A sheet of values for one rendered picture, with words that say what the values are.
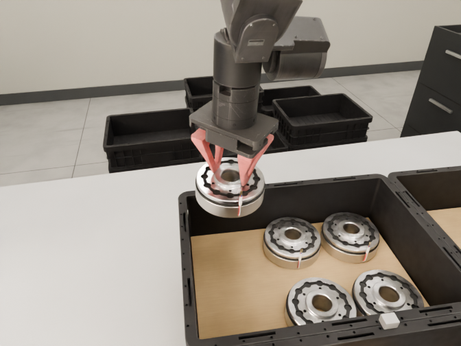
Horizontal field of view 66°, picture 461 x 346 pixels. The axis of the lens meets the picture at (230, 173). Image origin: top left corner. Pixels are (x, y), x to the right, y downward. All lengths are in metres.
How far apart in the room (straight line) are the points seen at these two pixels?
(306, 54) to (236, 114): 0.10
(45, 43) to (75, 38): 0.25
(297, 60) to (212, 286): 0.39
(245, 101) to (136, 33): 2.99
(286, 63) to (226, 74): 0.07
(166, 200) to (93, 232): 0.20
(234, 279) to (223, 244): 0.08
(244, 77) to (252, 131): 0.07
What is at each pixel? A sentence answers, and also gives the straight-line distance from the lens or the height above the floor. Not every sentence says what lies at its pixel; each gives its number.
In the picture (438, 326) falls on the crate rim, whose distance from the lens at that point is 0.53.
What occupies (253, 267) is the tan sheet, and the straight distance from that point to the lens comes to 0.65.
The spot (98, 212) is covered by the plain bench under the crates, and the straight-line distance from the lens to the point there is 1.01.
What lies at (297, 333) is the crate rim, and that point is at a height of 0.93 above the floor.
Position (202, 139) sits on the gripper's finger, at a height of 1.10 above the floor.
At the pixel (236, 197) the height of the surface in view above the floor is 1.02.
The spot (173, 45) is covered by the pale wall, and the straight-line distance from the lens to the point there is 3.43.
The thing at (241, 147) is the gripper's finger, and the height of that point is 1.10.
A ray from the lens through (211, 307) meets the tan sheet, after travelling 0.60.
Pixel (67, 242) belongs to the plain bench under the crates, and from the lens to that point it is 0.96.
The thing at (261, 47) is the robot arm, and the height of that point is 1.23.
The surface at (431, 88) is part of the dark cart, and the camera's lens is 2.19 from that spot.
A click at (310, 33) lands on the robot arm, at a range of 0.42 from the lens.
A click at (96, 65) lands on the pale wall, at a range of 3.49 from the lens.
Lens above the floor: 1.33
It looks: 35 degrees down
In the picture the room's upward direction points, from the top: straight up
